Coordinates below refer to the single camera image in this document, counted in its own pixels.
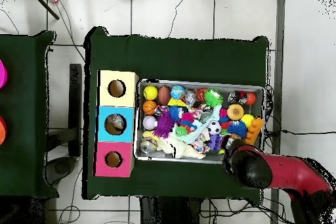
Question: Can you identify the shallow metal mesh bin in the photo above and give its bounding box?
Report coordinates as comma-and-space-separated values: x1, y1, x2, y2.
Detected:
133, 78, 265, 166

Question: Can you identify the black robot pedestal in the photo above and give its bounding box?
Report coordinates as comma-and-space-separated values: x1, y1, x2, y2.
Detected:
138, 196, 203, 224

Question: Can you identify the colourful patterned cloth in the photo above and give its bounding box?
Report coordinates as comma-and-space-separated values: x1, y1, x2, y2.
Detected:
187, 108, 211, 154

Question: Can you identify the black and white soccer ball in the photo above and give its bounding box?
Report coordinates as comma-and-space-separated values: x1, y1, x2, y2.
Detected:
207, 120, 222, 136

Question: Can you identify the white baseball toy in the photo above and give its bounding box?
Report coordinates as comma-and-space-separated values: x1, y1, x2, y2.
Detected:
142, 115, 158, 131

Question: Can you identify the blue plastic toy block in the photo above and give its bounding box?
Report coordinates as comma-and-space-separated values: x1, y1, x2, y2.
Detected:
207, 134, 222, 152

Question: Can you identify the purple spiky monster toy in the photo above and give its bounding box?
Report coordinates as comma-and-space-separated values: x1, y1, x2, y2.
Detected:
153, 111, 175, 139

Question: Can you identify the cream knit cloth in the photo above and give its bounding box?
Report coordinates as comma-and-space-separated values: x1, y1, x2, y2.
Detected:
156, 134, 207, 160

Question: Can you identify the orange plastic bowl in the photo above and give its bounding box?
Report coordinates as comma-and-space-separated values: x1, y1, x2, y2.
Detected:
0, 115, 7, 146

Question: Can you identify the yellow ball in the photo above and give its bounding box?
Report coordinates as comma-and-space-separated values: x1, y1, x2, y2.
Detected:
142, 85, 159, 101

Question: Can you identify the green spiky toy with eye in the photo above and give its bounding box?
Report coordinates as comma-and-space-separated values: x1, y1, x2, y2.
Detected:
203, 89, 224, 109

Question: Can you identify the dark green table cloth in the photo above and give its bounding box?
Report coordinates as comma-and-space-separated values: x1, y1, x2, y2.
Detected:
82, 26, 270, 204
0, 30, 59, 200

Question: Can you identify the pink plastic bowl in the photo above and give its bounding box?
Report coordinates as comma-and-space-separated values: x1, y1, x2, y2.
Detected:
0, 59, 8, 89

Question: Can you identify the black rod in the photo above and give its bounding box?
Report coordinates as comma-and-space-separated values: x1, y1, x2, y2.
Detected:
28, 0, 60, 20

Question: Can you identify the orange basketball toy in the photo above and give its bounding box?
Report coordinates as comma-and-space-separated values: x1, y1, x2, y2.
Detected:
142, 100, 158, 116

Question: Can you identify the blue spiky toy with eyes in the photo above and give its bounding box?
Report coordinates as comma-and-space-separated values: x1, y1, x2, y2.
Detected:
169, 105, 184, 123

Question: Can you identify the wooden box with three holes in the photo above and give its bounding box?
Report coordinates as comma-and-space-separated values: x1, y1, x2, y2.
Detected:
93, 69, 140, 178

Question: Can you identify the globe print ball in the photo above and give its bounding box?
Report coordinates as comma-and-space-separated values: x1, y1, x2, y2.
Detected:
169, 85, 186, 101

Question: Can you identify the black monitor on stand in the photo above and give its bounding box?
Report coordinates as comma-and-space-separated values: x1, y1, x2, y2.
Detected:
45, 63, 83, 185

